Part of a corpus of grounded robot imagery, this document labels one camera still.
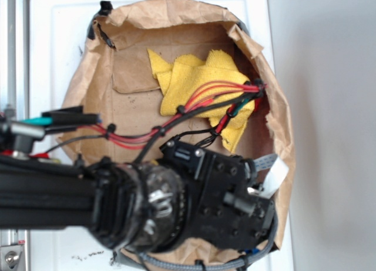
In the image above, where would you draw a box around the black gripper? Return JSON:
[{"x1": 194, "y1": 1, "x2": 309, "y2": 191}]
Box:
[{"x1": 159, "y1": 140, "x2": 276, "y2": 251}]

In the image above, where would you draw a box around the red and black wire bundle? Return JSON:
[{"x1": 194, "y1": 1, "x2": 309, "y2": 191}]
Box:
[{"x1": 29, "y1": 79, "x2": 268, "y2": 162}]

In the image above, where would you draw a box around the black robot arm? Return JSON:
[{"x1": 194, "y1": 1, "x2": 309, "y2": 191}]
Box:
[{"x1": 1, "y1": 140, "x2": 277, "y2": 253}]

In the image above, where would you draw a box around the grey braided cable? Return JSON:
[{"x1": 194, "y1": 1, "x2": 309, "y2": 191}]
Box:
[{"x1": 137, "y1": 215, "x2": 279, "y2": 271}]

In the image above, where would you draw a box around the white ribbon cable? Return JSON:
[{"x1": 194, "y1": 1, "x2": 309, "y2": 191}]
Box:
[{"x1": 253, "y1": 153, "x2": 289, "y2": 200}]

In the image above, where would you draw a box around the aluminium frame rail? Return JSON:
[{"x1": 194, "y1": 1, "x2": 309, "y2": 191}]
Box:
[{"x1": 1, "y1": 0, "x2": 31, "y2": 270}]

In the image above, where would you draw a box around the yellow microfiber cloth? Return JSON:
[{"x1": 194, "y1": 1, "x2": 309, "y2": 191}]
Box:
[{"x1": 147, "y1": 49, "x2": 255, "y2": 153}]

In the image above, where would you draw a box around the brown paper bag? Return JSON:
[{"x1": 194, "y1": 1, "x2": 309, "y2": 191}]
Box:
[{"x1": 55, "y1": 0, "x2": 296, "y2": 265}]

